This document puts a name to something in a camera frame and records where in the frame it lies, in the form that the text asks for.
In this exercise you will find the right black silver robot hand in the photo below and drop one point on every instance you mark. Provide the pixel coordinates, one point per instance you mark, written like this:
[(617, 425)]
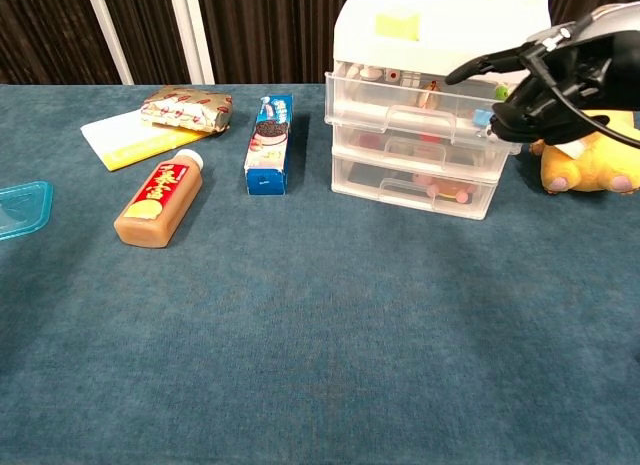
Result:
[(565, 115)]

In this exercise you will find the clear drawer with small toys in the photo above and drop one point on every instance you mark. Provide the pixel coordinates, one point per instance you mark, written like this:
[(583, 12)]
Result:
[(360, 105)]

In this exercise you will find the white plastic drawer cabinet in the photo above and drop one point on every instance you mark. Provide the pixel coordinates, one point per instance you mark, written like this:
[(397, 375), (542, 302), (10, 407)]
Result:
[(450, 25)]

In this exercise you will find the clear drawer with red items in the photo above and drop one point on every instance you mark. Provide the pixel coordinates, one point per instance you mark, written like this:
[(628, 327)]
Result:
[(370, 150)]

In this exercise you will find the clear drawer with pink items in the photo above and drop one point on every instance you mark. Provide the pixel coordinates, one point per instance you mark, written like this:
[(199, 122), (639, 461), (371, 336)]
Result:
[(365, 182)]

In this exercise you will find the yellow plush toy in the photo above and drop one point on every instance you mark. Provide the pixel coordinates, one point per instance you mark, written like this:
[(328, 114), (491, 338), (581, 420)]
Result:
[(595, 165)]

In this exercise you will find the green white tube toy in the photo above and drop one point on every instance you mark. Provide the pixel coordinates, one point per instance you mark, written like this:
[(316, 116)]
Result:
[(501, 92)]

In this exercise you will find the white red die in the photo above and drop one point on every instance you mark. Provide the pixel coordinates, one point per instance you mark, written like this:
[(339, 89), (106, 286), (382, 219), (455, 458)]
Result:
[(392, 76)]

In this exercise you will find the yellow sticky note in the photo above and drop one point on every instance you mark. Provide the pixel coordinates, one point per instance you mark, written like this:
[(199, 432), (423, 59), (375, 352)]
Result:
[(397, 26)]

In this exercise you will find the small white round dish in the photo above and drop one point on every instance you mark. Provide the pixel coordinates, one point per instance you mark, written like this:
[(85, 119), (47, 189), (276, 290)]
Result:
[(371, 74)]

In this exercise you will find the blue pink cookie box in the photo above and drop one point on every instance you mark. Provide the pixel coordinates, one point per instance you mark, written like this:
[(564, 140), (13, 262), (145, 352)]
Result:
[(267, 150)]

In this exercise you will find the teal table cloth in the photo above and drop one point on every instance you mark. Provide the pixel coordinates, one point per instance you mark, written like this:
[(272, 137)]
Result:
[(300, 335)]

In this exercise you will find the gold red snack bag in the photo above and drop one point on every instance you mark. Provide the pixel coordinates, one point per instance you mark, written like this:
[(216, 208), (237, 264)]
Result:
[(187, 110)]

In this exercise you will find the brown milk tea bottle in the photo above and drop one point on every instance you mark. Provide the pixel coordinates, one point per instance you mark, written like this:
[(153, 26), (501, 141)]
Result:
[(155, 205)]

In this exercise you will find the white yellow booklet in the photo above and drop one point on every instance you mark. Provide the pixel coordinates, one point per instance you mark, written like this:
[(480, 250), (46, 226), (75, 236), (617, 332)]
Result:
[(125, 140)]

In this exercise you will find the blue clear plastic lid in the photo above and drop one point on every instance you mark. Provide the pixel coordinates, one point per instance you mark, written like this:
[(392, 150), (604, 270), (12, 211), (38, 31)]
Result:
[(22, 212)]

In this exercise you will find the wide white frame post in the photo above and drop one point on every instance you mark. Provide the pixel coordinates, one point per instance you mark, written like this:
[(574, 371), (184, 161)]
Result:
[(192, 35)]

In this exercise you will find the thin white frame post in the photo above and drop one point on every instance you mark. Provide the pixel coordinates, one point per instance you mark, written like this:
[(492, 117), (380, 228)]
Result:
[(109, 35)]

